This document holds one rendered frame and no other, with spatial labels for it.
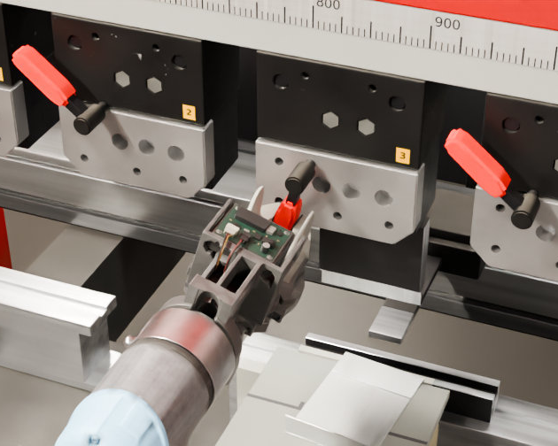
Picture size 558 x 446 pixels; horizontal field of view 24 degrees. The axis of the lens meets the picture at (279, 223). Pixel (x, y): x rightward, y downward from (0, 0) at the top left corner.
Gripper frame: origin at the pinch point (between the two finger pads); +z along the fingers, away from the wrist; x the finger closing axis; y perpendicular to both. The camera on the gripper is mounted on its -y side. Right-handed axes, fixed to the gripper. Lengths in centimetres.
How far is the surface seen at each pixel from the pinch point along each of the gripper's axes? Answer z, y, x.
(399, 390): 3.2, -14.5, -15.9
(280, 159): 3.4, 3.8, 3.0
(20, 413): -2.0, -38.8, 19.3
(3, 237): 65, -85, 56
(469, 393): 5.6, -12.8, -21.9
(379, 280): 6.0, -5.7, -9.5
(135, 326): 111, -137, 42
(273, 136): 2.8, 6.2, 4.2
